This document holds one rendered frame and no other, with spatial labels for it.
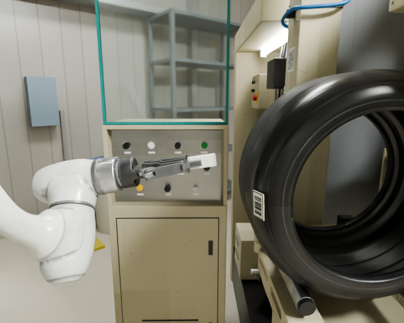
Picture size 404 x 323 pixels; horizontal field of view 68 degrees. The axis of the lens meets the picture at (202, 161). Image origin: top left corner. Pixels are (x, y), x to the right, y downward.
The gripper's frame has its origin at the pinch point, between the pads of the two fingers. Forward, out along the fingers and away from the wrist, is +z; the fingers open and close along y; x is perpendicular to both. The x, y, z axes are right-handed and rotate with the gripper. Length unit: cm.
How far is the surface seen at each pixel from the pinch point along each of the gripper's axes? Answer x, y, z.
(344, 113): -8.0, -11.3, 30.2
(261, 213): 11.1, -11.0, 11.3
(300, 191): 21.7, 25.7, 31.3
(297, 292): 34.3, -8.1, 18.5
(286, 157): -0.6, -11.1, 17.9
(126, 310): 82, 56, -50
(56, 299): 109, 112, -118
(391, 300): 51, 3, 48
